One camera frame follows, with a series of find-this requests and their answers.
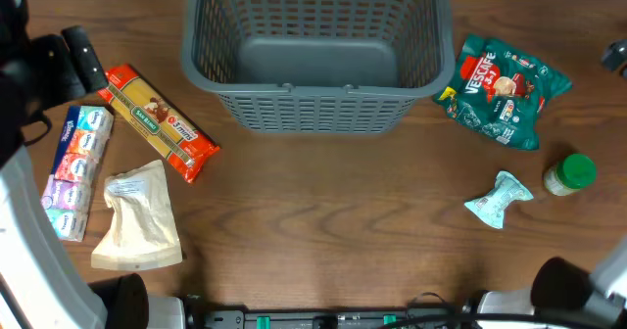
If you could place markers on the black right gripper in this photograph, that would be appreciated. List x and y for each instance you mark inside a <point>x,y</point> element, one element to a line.
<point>616,58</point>

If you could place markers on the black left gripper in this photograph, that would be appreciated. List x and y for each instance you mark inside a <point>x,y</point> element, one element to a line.
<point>71,61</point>

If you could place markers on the Kleenex tissue multipack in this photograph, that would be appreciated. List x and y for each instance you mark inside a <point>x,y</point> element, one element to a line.
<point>67,195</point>

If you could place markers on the orange San Remo spaghetti pack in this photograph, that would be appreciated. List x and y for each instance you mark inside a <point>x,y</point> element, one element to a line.
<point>177,139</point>

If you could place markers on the green lid glass jar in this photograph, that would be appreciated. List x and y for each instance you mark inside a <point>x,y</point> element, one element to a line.
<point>570,175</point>

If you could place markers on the green Nescafe coffee bag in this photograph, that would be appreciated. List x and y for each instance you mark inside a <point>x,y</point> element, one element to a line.
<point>500,91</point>

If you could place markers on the beige paper pouch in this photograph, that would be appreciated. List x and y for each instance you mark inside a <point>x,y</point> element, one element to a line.
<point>143,233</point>

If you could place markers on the light teal snack packet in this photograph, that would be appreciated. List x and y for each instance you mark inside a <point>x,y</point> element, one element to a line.
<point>491,208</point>

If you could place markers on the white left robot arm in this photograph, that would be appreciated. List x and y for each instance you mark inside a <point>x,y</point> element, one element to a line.
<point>40,287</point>

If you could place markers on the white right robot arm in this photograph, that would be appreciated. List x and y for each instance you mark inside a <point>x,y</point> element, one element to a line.
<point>561,290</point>

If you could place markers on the grey plastic lattice basket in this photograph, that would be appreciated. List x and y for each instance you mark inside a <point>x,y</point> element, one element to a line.
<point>328,66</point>

